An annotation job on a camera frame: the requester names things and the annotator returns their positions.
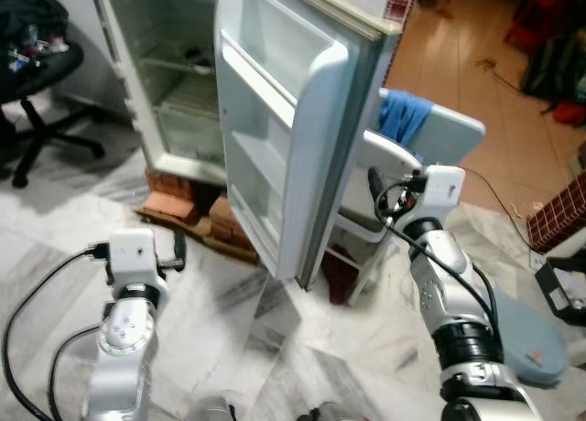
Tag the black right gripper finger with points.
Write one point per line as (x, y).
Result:
(375, 188)

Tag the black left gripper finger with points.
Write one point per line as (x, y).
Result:
(179, 250)

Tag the white fridge door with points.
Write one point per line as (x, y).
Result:
(275, 119)

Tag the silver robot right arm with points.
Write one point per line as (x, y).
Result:
(439, 284)

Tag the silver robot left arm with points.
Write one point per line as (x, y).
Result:
(124, 357)

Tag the orange brick fridge stand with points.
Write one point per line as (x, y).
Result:
(174, 188)

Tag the glass fridge shelf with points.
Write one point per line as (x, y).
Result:
(174, 66)

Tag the white small fridge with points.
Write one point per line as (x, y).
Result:
(174, 27)

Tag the blue cloth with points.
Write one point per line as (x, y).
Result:
(403, 119)

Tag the robot left leg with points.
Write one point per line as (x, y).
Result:
(212, 410)

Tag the robot leg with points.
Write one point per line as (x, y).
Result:
(341, 413)
(212, 410)

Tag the black box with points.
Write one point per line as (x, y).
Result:
(554, 293)

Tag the blue-grey oval board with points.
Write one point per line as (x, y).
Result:
(531, 339)

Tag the dark green backpack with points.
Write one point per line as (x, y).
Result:
(554, 69)

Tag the robot right leg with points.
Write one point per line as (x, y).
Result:
(341, 413)

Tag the black office chair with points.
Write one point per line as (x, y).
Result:
(41, 64)

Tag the red bag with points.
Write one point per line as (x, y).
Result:
(545, 5)

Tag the black bag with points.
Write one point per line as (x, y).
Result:
(27, 18)

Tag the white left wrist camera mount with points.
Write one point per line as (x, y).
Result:
(137, 256)

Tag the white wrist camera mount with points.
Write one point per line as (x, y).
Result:
(444, 192)
(137, 256)

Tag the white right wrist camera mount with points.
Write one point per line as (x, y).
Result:
(444, 192)

